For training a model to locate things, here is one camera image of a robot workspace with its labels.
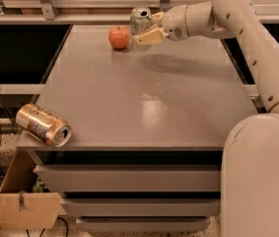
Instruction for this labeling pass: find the white 7up can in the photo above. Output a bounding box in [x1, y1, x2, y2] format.
[130, 7, 152, 51]

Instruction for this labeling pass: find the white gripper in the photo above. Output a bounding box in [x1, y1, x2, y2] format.
[133, 5, 188, 45]

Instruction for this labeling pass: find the cardboard box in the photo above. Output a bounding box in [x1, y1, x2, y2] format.
[0, 151, 61, 230]

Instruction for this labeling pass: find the red apple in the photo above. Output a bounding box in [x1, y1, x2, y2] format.
[108, 25, 130, 49]

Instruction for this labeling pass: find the metal shelf frame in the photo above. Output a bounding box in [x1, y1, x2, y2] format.
[0, 0, 279, 26]

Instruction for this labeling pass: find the grey drawer cabinet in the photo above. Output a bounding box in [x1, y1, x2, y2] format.
[18, 26, 255, 231]

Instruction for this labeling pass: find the gold soda can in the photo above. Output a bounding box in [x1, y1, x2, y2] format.
[16, 104, 72, 147]

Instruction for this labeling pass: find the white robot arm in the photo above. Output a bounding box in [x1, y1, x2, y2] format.
[134, 0, 279, 237]

